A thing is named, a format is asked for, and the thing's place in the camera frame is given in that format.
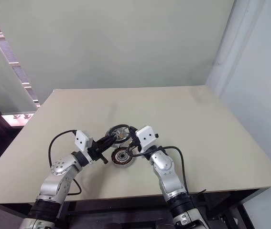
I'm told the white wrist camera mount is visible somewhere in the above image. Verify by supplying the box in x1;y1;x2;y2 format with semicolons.
74;129;91;153
136;125;159;153

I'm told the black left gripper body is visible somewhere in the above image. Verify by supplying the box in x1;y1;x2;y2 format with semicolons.
87;139;109;165

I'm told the motor stator with copper windings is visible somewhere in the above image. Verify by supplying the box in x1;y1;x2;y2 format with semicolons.
110;147;135;169

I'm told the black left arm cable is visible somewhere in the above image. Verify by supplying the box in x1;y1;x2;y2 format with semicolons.
48;129;83;196

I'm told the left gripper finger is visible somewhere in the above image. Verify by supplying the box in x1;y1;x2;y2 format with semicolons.
100;139;117;154
98;133;119;146

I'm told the window with slatted blind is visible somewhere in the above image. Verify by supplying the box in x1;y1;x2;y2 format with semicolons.
0;0;41;113

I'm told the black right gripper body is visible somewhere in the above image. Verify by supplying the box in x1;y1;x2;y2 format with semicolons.
127;126;142;154

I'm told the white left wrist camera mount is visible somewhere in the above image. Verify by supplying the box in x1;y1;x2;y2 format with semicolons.
74;129;91;153

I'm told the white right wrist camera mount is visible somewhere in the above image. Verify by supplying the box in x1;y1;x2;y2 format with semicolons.
136;125;159;153

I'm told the grey round motor cover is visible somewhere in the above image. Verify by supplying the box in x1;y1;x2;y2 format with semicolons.
105;124;131;145

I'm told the black metal table frame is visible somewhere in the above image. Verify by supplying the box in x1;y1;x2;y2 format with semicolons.
0;185;271;229

